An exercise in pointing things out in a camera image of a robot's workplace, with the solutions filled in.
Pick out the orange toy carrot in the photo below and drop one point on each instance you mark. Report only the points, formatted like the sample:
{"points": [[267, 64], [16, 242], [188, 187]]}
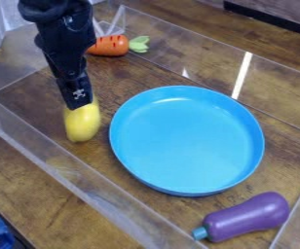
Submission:
{"points": [[116, 45]]}

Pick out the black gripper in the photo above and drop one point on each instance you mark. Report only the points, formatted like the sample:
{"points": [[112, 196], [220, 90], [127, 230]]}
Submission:
{"points": [[65, 36]]}

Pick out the yellow toy lemon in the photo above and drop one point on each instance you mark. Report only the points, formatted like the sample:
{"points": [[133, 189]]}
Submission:
{"points": [[83, 122]]}

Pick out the purple toy eggplant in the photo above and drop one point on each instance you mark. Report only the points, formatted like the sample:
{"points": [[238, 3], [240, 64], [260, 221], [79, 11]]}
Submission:
{"points": [[263, 212]]}

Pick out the blue round tray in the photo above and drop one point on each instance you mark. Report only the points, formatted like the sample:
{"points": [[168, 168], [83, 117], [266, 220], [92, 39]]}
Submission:
{"points": [[187, 140]]}

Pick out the clear acrylic enclosure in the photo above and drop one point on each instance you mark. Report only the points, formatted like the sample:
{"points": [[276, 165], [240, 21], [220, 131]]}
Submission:
{"points": [[67, 194]]}

